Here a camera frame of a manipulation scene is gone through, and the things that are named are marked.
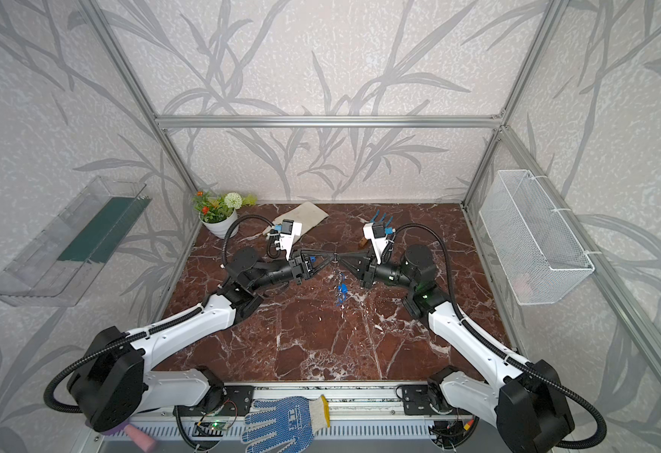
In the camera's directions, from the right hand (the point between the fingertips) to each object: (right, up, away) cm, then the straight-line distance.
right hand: (339, 258), depth 68 cm
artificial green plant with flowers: (-44, +14, +31) cm, 56 cm away
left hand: (-2, -1, -3) cm, 3 cm away
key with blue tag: (0, -14, +26) cm, 30 cm away
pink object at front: (-46, -44, -2) cm, 64 cm away
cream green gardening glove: (-15, +13, +49) cm, 52 cm away
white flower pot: (-46, +7, +36) cm, 59 cm away
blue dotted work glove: (-13, -41, +3) cm, 43 cm away
